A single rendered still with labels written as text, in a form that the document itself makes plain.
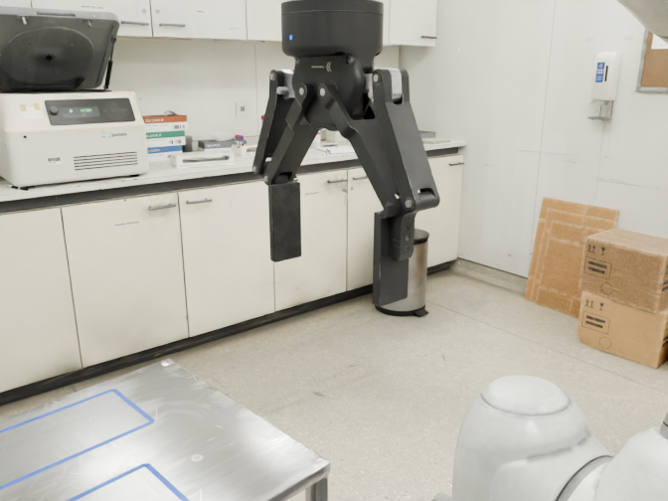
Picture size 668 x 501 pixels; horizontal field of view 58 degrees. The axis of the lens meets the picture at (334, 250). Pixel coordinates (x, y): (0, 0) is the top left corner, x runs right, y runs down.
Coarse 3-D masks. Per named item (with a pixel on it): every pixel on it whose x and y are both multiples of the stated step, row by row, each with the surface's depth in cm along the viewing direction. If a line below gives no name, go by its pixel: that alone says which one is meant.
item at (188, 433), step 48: (144, 384) 106; (192, 384) 106; (0, 432) 92; (48, 432) 92; (96, 432) 92; (144, 432) 92; (192, 432) 92; (240, 432) 92; (0, 480) 81; (48, 480) 81; (96, 480) 81; (144, 480) 81; (192, 480) 81; (240, 480) 81; (288, 480) 81
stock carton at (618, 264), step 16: (592, 240) 293; (608, 240) 291; (624, 240) 291; (640, 240) 291; (656, 240) 291; (592, 256) 294; (608, 256) 288; (624, 256) 281; (640, 256) 275; (656, 256) 269; (592, 272) 296; (608, 272) 289; (624, 272) 282; (640, 272) 276; (656, 272) 270; (592, 288) 298; (608, 288) 291; (624, 288) 284; (640, 288) 278; (656, 288) 272; (640, 304) 279; (656, 304) 273
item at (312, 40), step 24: (312, 0) 40; (336, 0) 40; (360, 0) 41; (288, 24) 42; (312, 24) 41; (336, 24) 40; (360, 24) 41; (288, 48) 43; (312, 48) 41; (336, 48) 41; (360, 48) 41; (312, 72) 45; (336, 72) 43; (360, 72) 42; (360, 96) 42; (312, 120) 46
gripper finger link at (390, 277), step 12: (384, 228) 42; (384, 240) 42; (384, 252) 43; (384, 264) 43; (396, 264) 44; (408, 264) 44; (384, 276) 43; (396, 276) 44; (408, 276) 45; (384, 288) 43; (396, 288) 44; (384, 300) 44; (396, 300) 45
